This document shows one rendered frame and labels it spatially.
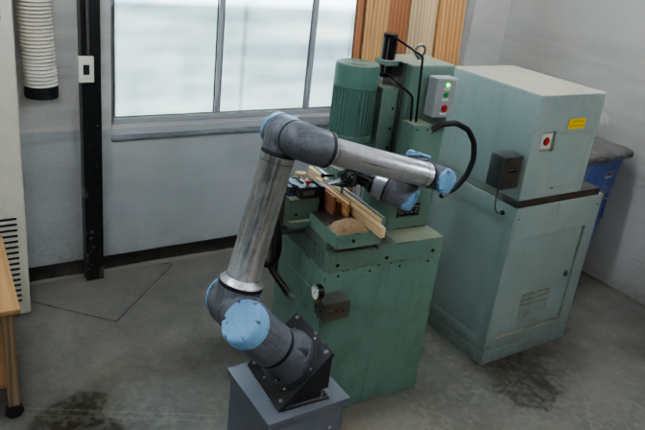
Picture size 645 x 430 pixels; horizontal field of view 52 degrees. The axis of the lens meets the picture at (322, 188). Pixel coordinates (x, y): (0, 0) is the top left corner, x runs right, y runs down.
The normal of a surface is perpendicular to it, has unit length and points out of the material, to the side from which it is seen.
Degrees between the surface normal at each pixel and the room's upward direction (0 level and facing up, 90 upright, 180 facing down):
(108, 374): 0
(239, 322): 45
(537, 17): 90
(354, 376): 90
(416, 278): 90
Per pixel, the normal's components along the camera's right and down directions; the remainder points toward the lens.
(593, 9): -0.84, 0.11
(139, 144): 0.53, 0.36
